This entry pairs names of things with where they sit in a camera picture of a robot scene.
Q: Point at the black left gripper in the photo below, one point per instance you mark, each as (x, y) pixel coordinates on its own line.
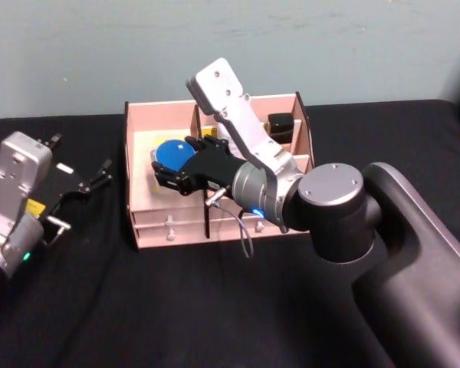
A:
(57, 186)

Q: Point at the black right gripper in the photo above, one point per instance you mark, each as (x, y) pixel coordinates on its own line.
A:
(209, 170)

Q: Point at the round blue object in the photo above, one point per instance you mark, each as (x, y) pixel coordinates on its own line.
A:
(174, 155)

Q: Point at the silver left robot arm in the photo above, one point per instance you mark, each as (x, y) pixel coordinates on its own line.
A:
(13, 180)

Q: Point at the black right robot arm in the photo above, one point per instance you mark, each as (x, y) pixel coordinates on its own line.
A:
(387, 230)

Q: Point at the yellow and white packet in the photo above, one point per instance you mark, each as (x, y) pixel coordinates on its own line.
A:
(210, 132)

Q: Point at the cream flat sheet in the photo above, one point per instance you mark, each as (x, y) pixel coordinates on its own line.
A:
(142, 165)

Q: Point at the pale wooden organiser box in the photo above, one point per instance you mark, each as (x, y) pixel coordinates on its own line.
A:
(165, 115)

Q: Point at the pale wooden drawer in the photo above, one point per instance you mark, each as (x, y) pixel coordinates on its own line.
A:
(153, 235)
(153, 218)

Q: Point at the black box-shaped item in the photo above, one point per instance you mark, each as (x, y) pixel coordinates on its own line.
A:
(280, 124)

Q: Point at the black table cloth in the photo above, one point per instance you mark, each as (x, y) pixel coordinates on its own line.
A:
(176, 306)

